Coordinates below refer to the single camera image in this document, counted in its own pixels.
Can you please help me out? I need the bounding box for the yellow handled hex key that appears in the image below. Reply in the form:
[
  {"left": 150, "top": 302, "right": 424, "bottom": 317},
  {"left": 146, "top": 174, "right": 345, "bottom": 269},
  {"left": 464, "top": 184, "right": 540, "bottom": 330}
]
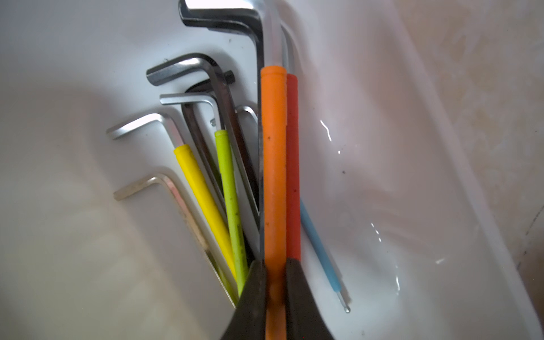
[{"left": 106, "top": 113, "right": 239, "bottom": 279}]

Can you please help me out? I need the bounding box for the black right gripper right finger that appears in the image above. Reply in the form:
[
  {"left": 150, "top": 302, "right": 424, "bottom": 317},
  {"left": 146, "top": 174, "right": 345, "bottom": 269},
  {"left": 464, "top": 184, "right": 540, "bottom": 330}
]
[{"left": 286, "top": 258, "right": 334, "bottom": 340}]

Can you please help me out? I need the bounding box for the large black hex key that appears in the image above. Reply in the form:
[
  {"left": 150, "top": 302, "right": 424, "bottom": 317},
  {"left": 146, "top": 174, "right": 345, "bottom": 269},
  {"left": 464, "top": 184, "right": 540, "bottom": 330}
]
[{"left": 146, "top": 53, "right": 259, "bottom": 223}]

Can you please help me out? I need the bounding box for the small silver hex key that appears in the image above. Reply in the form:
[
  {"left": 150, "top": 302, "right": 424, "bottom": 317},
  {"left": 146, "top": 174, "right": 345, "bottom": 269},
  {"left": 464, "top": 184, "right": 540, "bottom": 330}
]
[{"left": 113, "top": 173, "right": 239, "bottom": 307}]

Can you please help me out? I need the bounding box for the orange handled hex key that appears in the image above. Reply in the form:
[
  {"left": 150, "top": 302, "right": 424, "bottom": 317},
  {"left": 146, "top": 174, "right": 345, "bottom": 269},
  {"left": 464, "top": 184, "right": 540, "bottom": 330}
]
[{"left": 185, "top": 0, "right": 288, "bottom": 340}]

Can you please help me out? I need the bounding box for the green handled hex key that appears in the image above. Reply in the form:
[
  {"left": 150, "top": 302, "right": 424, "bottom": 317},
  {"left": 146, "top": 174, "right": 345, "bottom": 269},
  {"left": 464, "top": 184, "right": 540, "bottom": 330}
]
[{"left": 160, "top": 93, "right": 249, "bottom": 297}]

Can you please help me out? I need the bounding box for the red handled hex key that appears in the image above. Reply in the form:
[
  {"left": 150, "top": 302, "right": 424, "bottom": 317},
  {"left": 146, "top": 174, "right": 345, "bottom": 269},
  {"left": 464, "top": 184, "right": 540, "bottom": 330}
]
[{"left": 282, "top": 27, "right": 301, "bottom": 261}]

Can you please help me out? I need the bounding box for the long black hex key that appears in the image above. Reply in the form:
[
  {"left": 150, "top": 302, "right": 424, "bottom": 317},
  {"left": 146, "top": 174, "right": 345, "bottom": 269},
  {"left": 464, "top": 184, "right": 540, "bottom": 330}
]
[{"left": 179, "top": 1, "right": 264, "bottom": 259}]

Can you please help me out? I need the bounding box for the thin black hex key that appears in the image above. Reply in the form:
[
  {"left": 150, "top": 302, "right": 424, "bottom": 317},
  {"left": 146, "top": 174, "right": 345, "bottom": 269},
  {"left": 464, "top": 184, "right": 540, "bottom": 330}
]
[{"left": 181, "top": 70, "right": 256, "bottom": 264}]

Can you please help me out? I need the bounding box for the white plastic storage box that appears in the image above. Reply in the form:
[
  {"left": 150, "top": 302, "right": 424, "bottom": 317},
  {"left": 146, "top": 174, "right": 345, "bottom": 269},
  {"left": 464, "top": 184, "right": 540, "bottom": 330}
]
[{"left": 1, "top": 1, "right": 543, "bottom": 339}]

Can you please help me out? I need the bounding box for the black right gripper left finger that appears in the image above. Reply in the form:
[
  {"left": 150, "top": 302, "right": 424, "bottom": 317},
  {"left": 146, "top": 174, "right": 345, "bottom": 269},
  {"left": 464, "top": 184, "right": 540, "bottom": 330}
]
[{"left": 221, "top": 260, "right": 267, "bottom": 340}]

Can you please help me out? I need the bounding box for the blue handled hex key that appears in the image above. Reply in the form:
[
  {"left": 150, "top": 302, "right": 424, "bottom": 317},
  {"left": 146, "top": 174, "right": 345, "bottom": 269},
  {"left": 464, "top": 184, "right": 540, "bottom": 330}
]
[{"left": 235, "top": 104, "right": 352, "bottom": 314}]

